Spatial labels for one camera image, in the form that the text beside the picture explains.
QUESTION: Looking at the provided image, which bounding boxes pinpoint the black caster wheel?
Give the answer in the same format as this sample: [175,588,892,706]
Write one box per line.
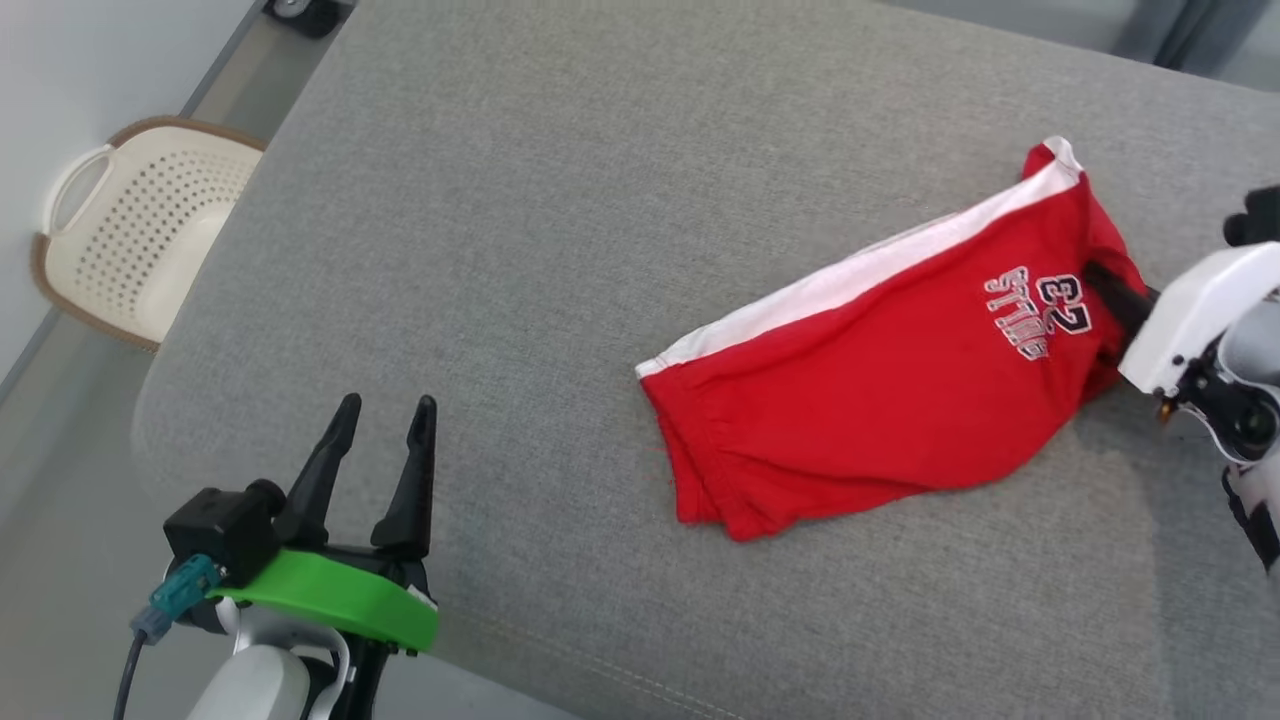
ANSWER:
[262,0,347,40]

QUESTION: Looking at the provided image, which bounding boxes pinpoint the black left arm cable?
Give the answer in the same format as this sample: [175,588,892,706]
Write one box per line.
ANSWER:
[112,632,153,720]

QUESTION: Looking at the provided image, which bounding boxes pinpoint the cream plastic laundry basket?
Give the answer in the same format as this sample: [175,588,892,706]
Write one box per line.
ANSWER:
[29,114,269,354]

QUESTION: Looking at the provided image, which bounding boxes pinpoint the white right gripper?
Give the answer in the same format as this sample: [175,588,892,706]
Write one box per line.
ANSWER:
[1081,242,1280,401]

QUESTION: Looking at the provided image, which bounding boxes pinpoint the grey fabric sofa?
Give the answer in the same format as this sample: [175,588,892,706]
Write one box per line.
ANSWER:
[128,0,1280,720]

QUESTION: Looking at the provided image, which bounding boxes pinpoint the teal left cable connector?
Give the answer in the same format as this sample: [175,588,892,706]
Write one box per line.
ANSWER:
[129,554,224,644]

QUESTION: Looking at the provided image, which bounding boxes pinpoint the red shorts with white stripe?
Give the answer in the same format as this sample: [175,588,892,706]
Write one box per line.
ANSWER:
[634,136,1152,544]

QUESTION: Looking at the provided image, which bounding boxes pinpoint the grey vertical post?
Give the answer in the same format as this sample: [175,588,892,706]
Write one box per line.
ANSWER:
[1113,0,1253,77]

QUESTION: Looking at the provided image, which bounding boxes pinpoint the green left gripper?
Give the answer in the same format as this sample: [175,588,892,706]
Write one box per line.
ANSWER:
[209,392,442,657]

